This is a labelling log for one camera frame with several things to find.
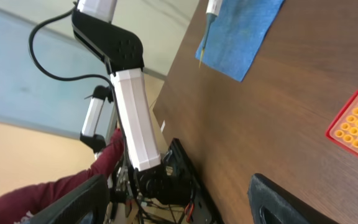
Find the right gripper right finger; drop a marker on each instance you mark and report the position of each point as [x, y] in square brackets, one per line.
[269, 202]

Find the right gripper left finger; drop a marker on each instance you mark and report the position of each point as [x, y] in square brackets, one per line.
[85, 202]

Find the white pipette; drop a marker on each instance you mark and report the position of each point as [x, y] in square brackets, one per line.
[213, 6]

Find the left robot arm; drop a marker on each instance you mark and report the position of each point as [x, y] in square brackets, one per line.
[135, 124]

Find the person's forearm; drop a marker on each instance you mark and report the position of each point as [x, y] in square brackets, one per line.
[42, 193]

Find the blue cloth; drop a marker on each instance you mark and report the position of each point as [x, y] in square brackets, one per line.
[241, 37]

